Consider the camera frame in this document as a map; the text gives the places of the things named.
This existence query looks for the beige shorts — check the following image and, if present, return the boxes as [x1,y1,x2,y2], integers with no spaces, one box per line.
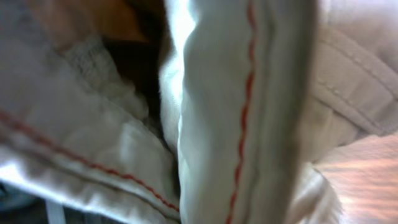
[1,0,397,223]

